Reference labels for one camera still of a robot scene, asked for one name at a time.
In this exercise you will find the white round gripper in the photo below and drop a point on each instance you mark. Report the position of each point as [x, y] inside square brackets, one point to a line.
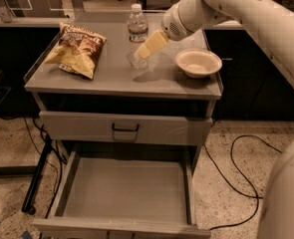
[171, 24]

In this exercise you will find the clear plastic water bottle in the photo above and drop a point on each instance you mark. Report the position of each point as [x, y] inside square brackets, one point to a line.
[138, 31]

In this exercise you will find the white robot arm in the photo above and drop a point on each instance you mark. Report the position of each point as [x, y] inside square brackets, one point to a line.
[271, 26]

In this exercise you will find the grey drawer cabinet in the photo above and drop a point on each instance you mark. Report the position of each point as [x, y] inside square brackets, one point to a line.
[161, 89]

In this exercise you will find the closed grey upper drawer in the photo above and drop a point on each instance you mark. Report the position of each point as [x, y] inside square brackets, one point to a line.
[98, 127]

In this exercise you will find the open grey middle drawer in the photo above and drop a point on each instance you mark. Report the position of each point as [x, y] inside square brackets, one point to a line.
[110, 196]

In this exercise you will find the white paper bowl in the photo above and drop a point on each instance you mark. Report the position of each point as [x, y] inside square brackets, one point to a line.
[198, 63]

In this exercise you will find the yellow brown chip bag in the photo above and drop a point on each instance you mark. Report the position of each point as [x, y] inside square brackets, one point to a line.
[78, 50]

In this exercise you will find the black drawer handle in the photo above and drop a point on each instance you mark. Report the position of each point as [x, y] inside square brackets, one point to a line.
[124, 129]

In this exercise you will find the black table leg frame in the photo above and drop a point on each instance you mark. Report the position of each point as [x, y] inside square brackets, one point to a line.
[34, 171]

